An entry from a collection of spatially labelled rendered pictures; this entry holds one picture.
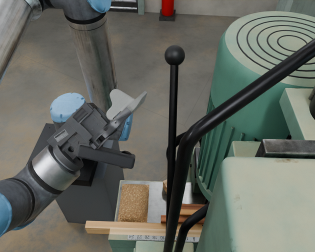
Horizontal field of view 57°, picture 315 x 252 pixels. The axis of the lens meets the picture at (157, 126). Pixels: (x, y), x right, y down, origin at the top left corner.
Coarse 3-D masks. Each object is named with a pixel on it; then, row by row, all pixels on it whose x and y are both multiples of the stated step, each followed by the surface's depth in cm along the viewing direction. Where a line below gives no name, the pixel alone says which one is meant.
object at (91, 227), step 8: (88, 224) 79; (96, 224) 79; (104, 224) 79; (112, 224) 79; (120, 224) 79; (128, 224) 79; (136, 224) 79; (144, 224) 79; (152, 224) 79; (160, 224) 79; (200, 224) 79; (88, 232) 80; (96, 232) 80; (104, 232) 80
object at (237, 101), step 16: (304, 48) 18; (288, 64) 18; (256, 80) 18; (272, 80) 18; (240, 96) 18; (256, 96) 18; (224, 112) 18; (192, 128) 18; (208, 128) 18; (192, 144) 19; (176, 160) 20; (176, 176) 21; (176, 192) 23; (176, 208) 24; (176, 224) 27; (192, 224) 31; (176, 240) 34
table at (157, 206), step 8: (120, 184) 91; (152, 184) 91; (160, 184) 91; (120, 192) 89; (152, 192) 89; (160, 192) 89; (184, 192) 89; (192, 192) 89; (152, 200) 88; (160, 200) 88; (184, 200) 88; (192, 200) 88; (200, 200) 88; (152, 208) 86; (160, 208) 86; (152, 216) 84; (160, 216) 84; (112, 248) 79; (120, 248) 79; (128, 248) 79
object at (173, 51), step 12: (168, 48) 48; (180, 48) 48; (168, 60) 48; (180, 60) 48; (168, 132) 51; (168, 144) 51; (168, 156) 52; (168, 168) 52; (168, 180) 52; (168, 192) 53; (168, 204) 53
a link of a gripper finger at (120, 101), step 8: (112, 96) 57; (120, 96) 57; (128, 96) 57; (144, 96) 58; (112, 104) 57; (120, 104) 57; (128, 104) 57; (136, 104) 57; (112, 112) 57; (120, 112) 57
